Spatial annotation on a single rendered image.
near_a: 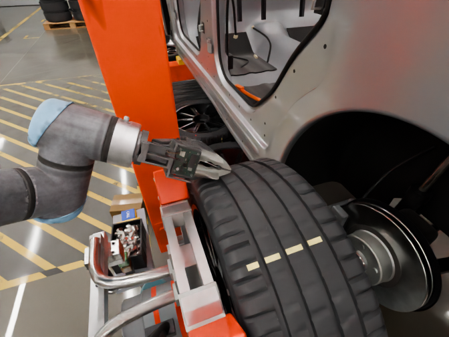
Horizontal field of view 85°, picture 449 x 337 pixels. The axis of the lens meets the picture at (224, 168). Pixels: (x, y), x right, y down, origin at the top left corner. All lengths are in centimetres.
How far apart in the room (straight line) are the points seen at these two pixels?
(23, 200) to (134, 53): 38
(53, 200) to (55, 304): 143
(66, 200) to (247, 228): 33
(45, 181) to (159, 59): 37
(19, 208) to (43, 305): 148
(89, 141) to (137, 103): 26
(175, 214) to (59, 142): 25
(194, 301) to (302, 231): 22
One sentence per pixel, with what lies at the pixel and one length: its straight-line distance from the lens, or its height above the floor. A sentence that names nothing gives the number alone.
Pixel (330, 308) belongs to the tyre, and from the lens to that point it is 48.
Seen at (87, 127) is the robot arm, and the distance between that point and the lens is 48.
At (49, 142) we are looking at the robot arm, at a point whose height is 131.
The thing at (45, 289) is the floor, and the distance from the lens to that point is 199.
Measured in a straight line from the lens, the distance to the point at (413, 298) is 88.
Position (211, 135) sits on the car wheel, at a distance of 187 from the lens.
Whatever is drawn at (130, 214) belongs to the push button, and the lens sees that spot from 144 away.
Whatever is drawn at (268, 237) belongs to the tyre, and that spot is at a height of 117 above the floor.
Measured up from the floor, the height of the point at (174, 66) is 68.
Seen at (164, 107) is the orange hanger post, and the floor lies 122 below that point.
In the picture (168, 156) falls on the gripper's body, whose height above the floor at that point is 126.
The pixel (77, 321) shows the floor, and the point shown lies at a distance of 181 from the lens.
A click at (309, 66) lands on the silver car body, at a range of 79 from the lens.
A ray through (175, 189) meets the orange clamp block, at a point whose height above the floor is 109.
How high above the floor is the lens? 154
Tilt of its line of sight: 41 degrees down
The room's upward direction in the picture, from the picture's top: straight up
